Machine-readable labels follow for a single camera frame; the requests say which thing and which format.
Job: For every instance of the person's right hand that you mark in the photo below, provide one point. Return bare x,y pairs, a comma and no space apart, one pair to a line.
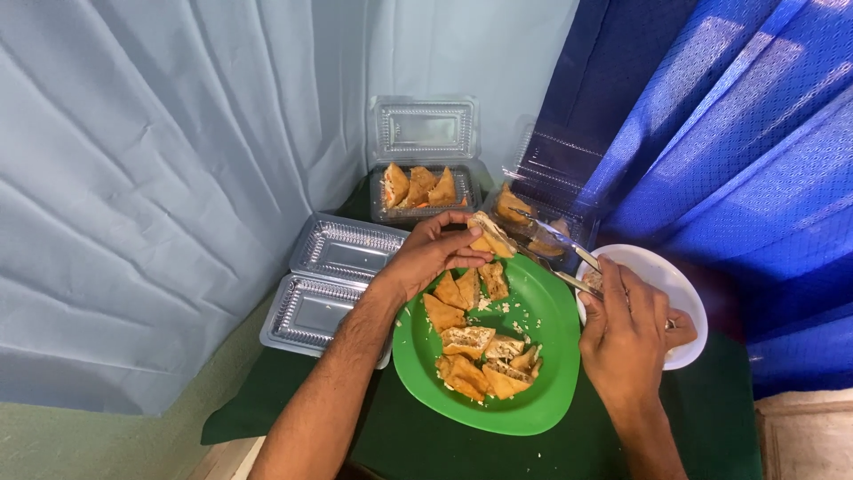
626,340

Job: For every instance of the person's left hand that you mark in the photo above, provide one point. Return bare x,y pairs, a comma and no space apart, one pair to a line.
420,257

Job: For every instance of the stuffed fried tofu piece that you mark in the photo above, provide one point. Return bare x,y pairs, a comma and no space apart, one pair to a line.
444,189
395,185
512,204
550,245
418,187
496,241

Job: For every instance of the metal tongs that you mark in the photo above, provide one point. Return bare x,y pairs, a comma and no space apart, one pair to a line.
566,244

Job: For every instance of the white bowl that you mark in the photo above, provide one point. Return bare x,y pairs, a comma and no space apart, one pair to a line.
660,273

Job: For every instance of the pile of fried tofu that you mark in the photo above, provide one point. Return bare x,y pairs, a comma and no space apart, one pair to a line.
466,341

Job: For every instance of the green plastic plate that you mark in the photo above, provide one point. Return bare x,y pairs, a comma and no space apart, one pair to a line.
550,400

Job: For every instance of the clear plastic clamshell container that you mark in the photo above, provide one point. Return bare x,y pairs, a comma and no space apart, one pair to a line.
423,130
556,166
320,293

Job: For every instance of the scattered white filling crumbs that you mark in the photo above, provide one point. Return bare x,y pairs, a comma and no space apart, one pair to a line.
516,326

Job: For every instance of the dark green tablecloth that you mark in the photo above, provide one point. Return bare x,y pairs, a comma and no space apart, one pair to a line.
433,457

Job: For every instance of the bright blue textured curtain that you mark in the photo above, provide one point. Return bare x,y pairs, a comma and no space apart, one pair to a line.
753,133

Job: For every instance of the light blue curtain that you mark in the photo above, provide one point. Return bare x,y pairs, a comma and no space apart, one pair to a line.
166,166

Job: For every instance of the dark navy curtain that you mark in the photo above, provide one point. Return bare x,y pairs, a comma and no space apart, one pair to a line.
613,60

